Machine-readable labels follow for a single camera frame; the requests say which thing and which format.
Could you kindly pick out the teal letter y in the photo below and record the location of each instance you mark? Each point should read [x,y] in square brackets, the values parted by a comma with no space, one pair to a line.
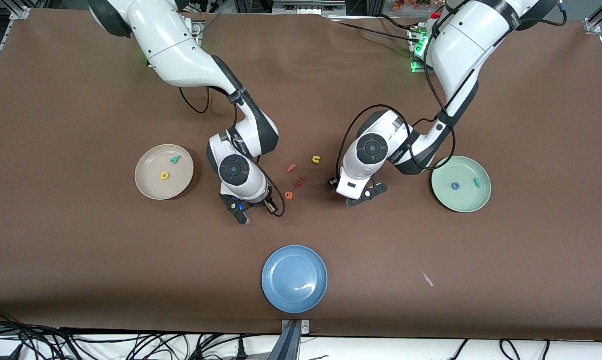
[175,160]

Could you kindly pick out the yellow letter d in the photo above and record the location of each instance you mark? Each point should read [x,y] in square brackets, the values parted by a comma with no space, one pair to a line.
[164,175]

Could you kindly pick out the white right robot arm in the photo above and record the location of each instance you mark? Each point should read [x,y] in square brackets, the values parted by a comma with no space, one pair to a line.
[171,50]

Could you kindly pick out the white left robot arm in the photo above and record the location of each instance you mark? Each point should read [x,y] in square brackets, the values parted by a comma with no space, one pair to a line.
[461,45]

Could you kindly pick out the yellow letter n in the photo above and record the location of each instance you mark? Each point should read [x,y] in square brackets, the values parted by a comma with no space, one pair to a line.
[316,159]

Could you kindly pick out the blue plate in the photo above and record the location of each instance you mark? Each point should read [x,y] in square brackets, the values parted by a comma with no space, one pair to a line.
[294,279]

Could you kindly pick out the beige brown plate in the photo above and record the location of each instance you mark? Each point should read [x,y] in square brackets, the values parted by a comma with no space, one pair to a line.
[151,185]

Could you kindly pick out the pale green plate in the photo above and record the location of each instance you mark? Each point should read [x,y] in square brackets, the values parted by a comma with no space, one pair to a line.
[461,200]

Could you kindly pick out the white paper scrap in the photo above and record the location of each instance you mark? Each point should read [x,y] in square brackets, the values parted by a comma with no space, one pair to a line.
[427,279]

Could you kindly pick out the dark aluminium mounting bar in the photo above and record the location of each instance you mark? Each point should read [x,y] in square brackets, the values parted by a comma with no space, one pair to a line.
[287,347]

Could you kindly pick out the black power plug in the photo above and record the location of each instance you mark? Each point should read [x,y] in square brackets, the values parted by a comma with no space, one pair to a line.
[241,350]

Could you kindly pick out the silver power strip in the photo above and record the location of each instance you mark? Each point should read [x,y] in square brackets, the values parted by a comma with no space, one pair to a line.
[308,7]

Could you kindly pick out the brown table cover sheet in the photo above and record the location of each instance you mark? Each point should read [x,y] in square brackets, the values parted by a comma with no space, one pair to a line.
[81,250]

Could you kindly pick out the orange artificial flowers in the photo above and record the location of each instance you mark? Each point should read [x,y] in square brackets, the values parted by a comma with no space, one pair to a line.
[411,4]

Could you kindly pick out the grey metal clamp bracket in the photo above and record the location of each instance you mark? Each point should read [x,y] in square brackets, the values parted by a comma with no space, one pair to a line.
[305,327]

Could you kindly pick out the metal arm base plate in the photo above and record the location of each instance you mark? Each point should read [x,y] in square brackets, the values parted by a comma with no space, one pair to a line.
[417,67]

